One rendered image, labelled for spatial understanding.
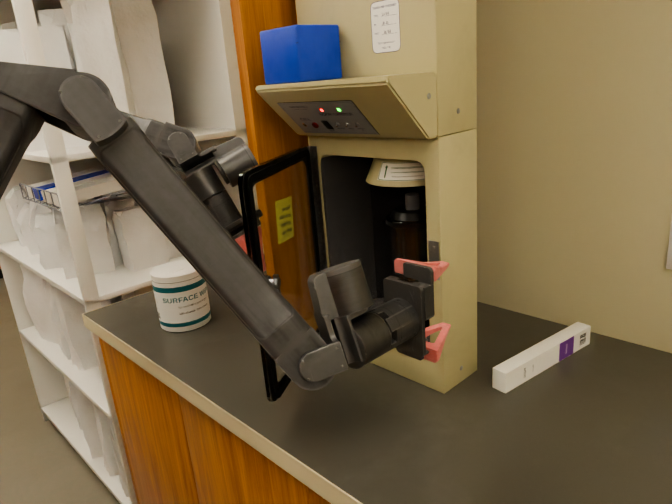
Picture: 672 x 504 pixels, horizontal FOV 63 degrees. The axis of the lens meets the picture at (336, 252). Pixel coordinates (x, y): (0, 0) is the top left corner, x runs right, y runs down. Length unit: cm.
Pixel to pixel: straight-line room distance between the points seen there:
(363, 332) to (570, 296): 77
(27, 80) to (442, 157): 59
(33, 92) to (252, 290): 31
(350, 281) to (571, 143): 74
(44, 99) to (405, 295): 47
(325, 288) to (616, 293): 80
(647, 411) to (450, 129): 58
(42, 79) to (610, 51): 99
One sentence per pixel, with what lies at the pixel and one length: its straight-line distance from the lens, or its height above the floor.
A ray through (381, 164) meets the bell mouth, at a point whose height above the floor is 135.
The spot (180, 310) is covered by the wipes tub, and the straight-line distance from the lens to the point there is 141.
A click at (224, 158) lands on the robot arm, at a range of 97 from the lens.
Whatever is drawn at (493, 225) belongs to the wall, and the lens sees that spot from 140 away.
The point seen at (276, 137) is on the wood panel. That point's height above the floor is 141.
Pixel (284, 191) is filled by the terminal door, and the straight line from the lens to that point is 99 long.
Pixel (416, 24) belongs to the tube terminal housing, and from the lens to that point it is 93.
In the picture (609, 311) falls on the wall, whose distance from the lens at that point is 134.
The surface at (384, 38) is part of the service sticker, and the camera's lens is 97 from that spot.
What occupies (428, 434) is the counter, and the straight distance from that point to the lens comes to 97.
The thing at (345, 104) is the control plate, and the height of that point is 147.
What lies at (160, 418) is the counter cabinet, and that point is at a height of 73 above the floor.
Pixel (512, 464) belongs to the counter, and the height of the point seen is 94.
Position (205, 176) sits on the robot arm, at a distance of 96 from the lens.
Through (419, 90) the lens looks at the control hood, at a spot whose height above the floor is 149.
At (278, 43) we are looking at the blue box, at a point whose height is 158.
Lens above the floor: 152
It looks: 18 degrees down
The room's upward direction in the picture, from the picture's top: 5 degrees counter-clockwise
